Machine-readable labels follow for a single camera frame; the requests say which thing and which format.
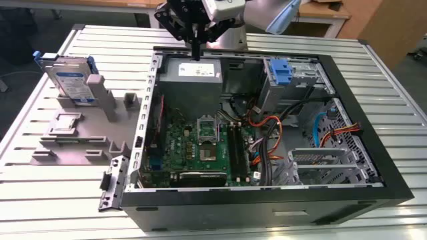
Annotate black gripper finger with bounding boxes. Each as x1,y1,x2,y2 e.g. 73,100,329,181
195,19,236,62
153,1,198,62

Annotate hard disk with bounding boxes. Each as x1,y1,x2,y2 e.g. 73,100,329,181
31,51,98,106

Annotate orange red yellow power wire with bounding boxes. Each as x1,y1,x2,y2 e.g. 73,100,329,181
317,121,365,150

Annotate grey metal disk bay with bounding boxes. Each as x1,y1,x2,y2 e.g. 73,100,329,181
285,147,381,187

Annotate grey power supply unit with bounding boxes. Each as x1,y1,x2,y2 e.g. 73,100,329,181
154,57,224,124

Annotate blue drive bay latch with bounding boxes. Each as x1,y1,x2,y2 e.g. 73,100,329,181
269,58,294,86

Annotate grey metal drive cage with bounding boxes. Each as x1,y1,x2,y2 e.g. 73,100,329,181
257,56,336,117

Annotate metal socket cover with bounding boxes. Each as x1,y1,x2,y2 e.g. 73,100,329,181
195,114,221,145

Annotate green motherboard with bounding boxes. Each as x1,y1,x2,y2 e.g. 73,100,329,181
141,117,264,189

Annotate CPU socket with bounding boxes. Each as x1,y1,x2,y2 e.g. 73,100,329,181
197,142,221,163

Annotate RAM slot white clips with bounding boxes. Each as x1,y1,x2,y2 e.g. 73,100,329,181
226,121,241,183
236,121,250,183

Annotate grey parts rack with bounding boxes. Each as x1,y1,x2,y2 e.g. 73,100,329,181
29,74,143,167

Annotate silver CPU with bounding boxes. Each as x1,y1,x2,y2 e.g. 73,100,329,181
53,116,77,130

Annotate black graphics card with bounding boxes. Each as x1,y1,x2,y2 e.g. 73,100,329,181
167,170,228,188

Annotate brown wooden cabinet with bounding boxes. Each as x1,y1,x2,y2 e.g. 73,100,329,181
336,0,427,72

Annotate black PC case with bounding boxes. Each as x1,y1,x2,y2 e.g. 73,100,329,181
118,45,416,232

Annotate grey swivel chair base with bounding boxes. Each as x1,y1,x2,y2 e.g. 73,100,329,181
412,46,427,61

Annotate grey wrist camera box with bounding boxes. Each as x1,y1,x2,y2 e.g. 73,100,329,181
201,0,246,23

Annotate thin red wire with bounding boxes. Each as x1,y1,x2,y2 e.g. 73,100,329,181
150,94,166,148

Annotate yellow black wire bundle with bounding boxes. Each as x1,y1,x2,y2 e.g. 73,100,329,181
214,108,246,123

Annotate orange red wire bundle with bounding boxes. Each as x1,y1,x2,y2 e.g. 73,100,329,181
246,113,285,167

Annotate blue SATA wire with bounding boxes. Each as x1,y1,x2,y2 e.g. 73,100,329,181
312,106,337,150

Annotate black cable bundle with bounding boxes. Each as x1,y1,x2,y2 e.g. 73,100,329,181
257,96,334,187

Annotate grey slot retention bracket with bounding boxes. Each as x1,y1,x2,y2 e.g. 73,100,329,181
97,154,130,213

